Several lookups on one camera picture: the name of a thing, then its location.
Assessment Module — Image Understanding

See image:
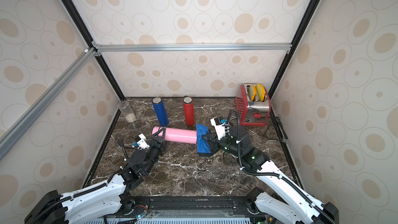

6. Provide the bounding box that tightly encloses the blue cloth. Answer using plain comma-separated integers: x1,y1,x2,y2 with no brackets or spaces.
196,124,213,157

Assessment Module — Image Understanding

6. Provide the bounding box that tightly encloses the pink thermos bottle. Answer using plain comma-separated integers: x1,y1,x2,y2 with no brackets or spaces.
165,128,197,144

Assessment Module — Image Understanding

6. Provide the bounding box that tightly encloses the blue thermos bottle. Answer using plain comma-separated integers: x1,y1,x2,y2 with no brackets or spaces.
152,97,169,127

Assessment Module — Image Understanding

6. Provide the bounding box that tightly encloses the red thermos bottle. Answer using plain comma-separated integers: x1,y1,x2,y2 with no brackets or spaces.
183,96,195,126

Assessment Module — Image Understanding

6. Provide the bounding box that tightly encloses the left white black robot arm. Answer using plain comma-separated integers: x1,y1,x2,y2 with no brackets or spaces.
24,128,166,224

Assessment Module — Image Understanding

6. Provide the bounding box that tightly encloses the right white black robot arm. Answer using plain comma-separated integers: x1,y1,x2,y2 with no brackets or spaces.
196,110,340,224

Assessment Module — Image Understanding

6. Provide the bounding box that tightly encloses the clear glass cup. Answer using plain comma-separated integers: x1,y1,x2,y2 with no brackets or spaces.
118,101,136,123

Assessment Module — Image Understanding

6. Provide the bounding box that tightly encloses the red polka dot toaster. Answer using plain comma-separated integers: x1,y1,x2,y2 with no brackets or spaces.
235,84,272,127

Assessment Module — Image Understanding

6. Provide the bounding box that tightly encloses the left yellow toast slice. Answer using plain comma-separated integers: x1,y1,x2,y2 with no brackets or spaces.
248,85,257,102

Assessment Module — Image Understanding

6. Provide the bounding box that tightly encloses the yellow toast slice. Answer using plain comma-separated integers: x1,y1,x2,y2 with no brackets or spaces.
256,84,266,102
248,85,257,102

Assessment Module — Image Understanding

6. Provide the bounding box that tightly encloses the right yellow toast slice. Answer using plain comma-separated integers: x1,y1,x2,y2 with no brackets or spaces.
256,84,266,102

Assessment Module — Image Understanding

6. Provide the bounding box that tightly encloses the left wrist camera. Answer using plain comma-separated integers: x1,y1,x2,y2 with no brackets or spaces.
132,133,150,150

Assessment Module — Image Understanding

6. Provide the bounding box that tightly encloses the black toaster power cable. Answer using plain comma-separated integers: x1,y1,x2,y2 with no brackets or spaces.
264,114,290,145

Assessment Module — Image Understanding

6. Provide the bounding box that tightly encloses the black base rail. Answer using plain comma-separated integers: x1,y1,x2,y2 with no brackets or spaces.
55,195,325,224

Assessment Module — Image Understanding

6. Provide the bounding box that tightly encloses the horizontal aluminium rail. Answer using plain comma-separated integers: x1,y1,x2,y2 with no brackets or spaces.
95,43,292,52

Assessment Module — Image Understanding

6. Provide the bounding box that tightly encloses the left diagonal aluminium rail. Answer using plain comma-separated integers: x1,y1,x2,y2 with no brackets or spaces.
1,47,95,159

